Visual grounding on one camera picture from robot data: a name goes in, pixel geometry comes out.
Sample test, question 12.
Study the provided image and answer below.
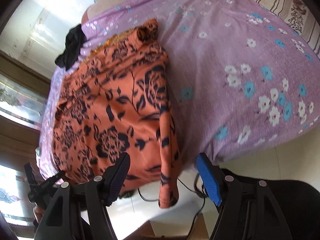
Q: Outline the purple floral bed sheet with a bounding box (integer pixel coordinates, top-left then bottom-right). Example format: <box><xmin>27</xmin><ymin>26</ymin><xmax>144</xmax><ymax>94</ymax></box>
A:
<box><xmin>37</xmin><ymin>0</ymin><xmax>319</xmax><ymax>178</ymax></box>

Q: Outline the orange black floral garment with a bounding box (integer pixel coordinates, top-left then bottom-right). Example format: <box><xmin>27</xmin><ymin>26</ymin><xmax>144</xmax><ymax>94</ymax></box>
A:
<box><xmin>52</xmin><ymin>19</ymin><xmax>182</xmax><ymax>209</ymax></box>

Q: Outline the person's left hand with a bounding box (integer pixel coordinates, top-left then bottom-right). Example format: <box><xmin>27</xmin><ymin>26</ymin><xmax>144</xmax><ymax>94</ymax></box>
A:
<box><xmin>33</xmin><ymin>206</ymin><xmax>45</xmax><ymax>227</ymax></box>

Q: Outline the striped floral pillow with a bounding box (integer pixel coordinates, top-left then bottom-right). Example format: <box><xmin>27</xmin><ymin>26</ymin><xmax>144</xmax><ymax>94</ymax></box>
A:
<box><xmin>253</xmin><ymin>0</ymin><xmax>319</xmax><ymax>56</ymax></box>

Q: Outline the black crumpled garment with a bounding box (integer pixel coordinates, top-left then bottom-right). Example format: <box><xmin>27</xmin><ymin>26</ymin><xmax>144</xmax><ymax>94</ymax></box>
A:
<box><xmin>55</xmin><ymin>24</ymin><xmax>86</xmax><ymax>70</ymax></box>

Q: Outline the brown wooden glass door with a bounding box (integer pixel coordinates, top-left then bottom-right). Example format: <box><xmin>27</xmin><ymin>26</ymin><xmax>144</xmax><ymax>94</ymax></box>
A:
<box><xmin>0</xmin><ymin>52</ymin><xmax>52</xmax><ymax>240</ymax></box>

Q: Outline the black cable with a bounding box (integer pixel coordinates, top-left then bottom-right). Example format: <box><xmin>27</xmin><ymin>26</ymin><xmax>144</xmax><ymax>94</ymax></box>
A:
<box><xmin>137</xmin><ymin>172</ymin><xmax>208</xmax><ymax>240</ymax></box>

